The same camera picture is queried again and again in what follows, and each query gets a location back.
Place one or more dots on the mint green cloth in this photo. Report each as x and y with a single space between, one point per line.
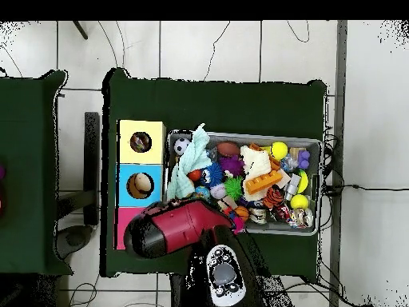
191 153

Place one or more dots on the multicolour spiky caterpillar toy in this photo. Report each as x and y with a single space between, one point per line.
239 224

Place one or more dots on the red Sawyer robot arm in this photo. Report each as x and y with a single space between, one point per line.
185 224

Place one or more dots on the wooden box with three holes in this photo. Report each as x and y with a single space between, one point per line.
140 158

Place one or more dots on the shallow mesh bin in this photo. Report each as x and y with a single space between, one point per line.
287 227

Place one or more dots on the purple spiky toy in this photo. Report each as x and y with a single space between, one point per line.
231 164

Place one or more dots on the brown toy football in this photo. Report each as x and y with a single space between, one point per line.
228 149

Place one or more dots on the small soccer ball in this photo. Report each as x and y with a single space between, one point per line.
181 146

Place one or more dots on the green spiky caterpillar toy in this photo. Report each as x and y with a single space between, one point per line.
233 188

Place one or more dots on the cream yellow cloth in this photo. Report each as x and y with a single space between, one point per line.
255 160

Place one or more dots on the orange toy brick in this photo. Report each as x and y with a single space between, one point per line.
262 182

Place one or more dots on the yellow tennis ball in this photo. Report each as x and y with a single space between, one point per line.
279 150

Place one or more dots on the smooth yellow ball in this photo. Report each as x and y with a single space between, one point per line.
299 201

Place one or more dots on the black stand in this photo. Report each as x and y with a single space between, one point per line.
92 160

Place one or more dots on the dark green side tablecloth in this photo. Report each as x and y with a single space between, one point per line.
22 160

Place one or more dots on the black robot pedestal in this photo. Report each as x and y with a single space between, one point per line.
179 297

